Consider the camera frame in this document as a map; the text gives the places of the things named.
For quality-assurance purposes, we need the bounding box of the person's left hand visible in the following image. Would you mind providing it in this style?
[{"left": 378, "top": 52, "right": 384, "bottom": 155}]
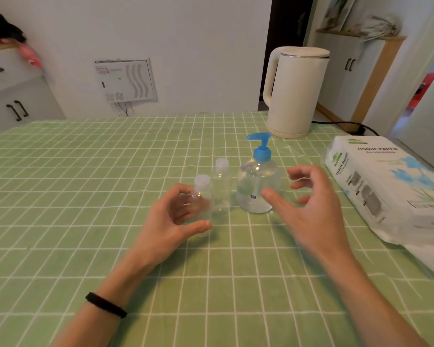
[{"left": 130, "top": 183, "right": 213, "bottom": 267}]

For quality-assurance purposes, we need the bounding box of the person's right hand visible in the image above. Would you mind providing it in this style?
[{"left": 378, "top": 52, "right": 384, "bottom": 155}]
[{"left": 261, "top": 164, "right": 352, "bottom": 264}]

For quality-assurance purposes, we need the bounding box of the small clear plastic bottle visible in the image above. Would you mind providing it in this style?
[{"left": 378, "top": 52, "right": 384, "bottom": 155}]
[
  {"left": 212, "top": 158, "right": 231, "bottom": 214},
  {"left": 189, "top": 173, "right": 214, "bottom": 236}
]

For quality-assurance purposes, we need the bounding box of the large clear bottle blue pump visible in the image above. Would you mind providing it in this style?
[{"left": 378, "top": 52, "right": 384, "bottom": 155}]
[{"left": 236, "top": 132, "right": 281, "bottom": 215}]

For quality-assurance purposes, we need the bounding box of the person's left forearm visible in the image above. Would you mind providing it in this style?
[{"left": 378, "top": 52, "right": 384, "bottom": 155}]
[{"left": 50, "top": 249, "right": 160, "bottom": 347}]

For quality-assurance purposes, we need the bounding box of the person's right forearm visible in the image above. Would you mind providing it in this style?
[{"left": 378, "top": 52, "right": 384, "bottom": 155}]
[{"left": 316, "top": 249, "right": 429, "bottom": 347}]

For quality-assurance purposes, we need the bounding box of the white tissue paper pack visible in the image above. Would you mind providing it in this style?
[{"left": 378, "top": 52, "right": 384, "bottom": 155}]
[{"left": 325, "top": 135, "right": 434, "bottom": 277}]

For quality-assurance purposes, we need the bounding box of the black wrist band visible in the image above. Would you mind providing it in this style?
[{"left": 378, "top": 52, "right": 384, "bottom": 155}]
[{"left": 85, "top": 292, "right": 128, "bottom": 319}]

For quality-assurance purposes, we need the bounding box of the green checked tablecloth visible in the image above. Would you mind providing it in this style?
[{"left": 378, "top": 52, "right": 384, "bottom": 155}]
[{"left": 0, "top": 111, "right": 434, "bottom": 347}]

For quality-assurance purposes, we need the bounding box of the cream electric kettle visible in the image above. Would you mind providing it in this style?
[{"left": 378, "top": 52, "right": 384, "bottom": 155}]
[{"left": 262, "top": 46, "right": 331, "bottom": 140}]

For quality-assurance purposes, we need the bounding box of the white door wooden side cabinet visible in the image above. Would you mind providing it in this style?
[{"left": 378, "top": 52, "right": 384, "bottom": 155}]
[{"left": 312, "top": 29, "right": 407, "bottom": 133}]

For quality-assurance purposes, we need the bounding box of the red object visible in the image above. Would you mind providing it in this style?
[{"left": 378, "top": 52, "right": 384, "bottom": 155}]
[{"left": 405, "top": 71, "right": 434, "bottom": 112}]

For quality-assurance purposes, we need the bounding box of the crumpled grey paper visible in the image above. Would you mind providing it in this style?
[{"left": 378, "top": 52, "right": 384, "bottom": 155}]
[{"left": 358, "top": 14, "right": 402, "bottom": 42}]

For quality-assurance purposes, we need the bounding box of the wooden top white cabinet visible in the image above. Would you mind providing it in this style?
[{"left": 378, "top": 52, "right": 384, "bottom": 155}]
[{"left": 0, "top": 39, "right": 67, "bottom": 140}]

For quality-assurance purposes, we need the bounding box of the leaning framed picture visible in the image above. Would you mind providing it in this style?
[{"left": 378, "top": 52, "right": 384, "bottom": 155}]
[{"left": 320, "top": 0, "right": 359, "bottom": 32}]

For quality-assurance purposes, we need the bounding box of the pink hanging item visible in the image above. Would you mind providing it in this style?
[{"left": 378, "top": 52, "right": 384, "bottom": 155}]
[{"left": 0, "top": 28, "right": 44, "bottom": 69}]

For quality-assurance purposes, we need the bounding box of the black hanging item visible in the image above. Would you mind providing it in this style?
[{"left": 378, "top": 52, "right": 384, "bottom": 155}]
[{"left": 0, "top": 10, "right": 27, "bottom": 44}]

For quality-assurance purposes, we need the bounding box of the black power cable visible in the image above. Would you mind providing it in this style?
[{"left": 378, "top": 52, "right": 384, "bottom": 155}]
[{"left": 311, "top": 120, "right": 380, "bottom": 137}]

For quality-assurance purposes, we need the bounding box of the white wall panel cover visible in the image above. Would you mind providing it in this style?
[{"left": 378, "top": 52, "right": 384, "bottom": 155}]
[{"left": 94, "top": 57, "right": 158, "bottom": 104}]

